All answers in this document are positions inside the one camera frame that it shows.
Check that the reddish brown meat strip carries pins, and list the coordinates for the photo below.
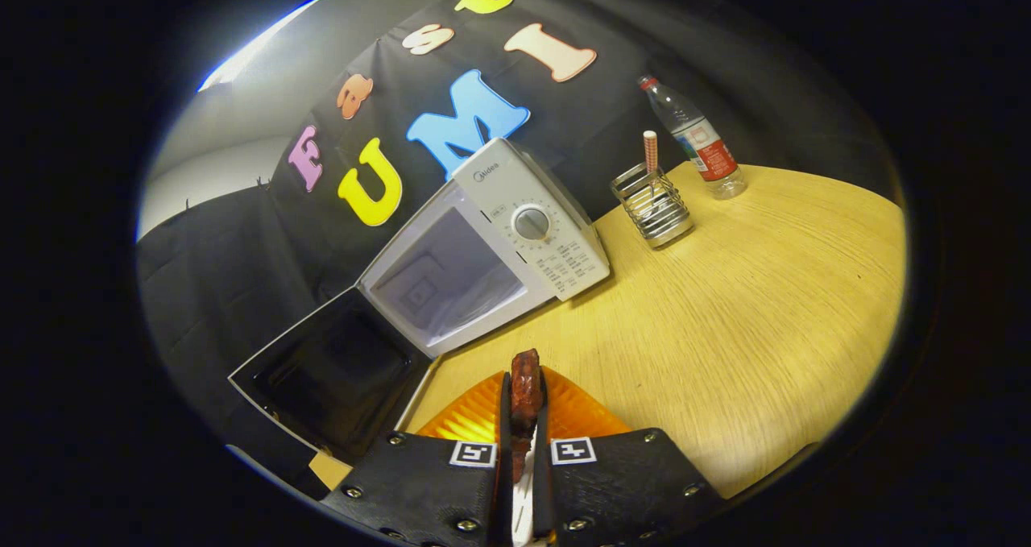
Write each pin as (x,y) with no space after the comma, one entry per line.
(526,390)

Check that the pink striped straw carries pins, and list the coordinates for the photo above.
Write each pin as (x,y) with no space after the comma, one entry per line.
(650,148)

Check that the clear plastic water bottle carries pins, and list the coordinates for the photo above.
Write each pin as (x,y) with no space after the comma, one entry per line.
(705,148)

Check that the small white rectangular plate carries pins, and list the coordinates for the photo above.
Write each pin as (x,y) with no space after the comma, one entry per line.
(523,507)

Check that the white toaster oven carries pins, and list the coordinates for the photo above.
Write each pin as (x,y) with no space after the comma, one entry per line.
(491,200)

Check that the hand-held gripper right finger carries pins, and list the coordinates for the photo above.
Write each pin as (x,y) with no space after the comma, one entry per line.
(541,491)

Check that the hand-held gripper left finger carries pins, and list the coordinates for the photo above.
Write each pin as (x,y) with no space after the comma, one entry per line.
(504,491)

